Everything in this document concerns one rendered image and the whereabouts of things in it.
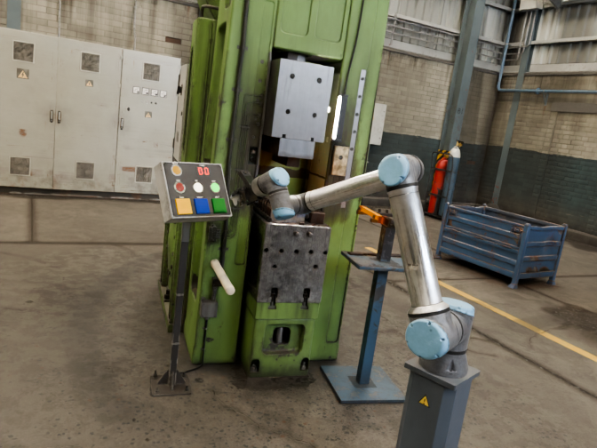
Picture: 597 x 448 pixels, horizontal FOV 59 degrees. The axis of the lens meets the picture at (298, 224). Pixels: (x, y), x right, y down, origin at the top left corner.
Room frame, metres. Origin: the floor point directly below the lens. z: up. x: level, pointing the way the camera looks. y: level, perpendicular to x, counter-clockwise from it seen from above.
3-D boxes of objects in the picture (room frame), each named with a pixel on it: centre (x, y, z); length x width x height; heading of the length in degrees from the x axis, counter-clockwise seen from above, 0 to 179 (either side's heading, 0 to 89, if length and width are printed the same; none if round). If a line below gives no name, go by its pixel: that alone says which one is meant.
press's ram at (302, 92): (3.04, 0.10, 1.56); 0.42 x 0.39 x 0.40; 20
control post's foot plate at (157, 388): (2.56, 0.56, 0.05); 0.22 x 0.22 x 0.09; 20
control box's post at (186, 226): (2.56, 0.56, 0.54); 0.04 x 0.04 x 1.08; 20
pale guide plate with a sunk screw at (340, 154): (3.06, -0.19, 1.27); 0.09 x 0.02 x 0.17; 110
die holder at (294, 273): (3.05, 0.09, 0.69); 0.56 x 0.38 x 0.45; 20
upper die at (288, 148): (3.03, 0.14, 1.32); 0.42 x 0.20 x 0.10; 20
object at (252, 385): (2.78, 0.05, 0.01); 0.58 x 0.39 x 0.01; 110
